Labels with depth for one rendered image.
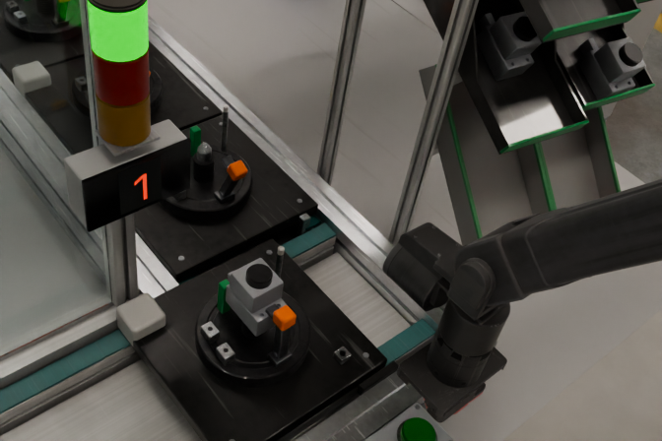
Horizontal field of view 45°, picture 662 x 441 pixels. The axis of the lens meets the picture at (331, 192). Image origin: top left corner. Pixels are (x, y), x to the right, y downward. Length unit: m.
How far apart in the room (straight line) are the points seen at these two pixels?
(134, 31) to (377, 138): 0.81
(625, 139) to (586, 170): 1.93
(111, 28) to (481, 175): 0.59
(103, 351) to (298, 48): 0.85
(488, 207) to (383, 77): 0.57
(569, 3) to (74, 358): 0.70
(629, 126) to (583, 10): 2.34
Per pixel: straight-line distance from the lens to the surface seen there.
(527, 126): 1.02
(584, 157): 1.27
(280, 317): 0.90
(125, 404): 1.02
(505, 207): 1.15
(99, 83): 0.77
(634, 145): 3.19
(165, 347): 1.00
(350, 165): 1.40
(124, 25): 0.72
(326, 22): 1.75
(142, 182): 0.84
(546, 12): 0.89
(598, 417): 1.20
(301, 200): 1.17
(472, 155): 1.11
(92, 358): 1.02
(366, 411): 0.99
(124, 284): 1.02
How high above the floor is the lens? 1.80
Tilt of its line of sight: 44 degrees down
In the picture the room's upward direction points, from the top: 11 degrees clockwise
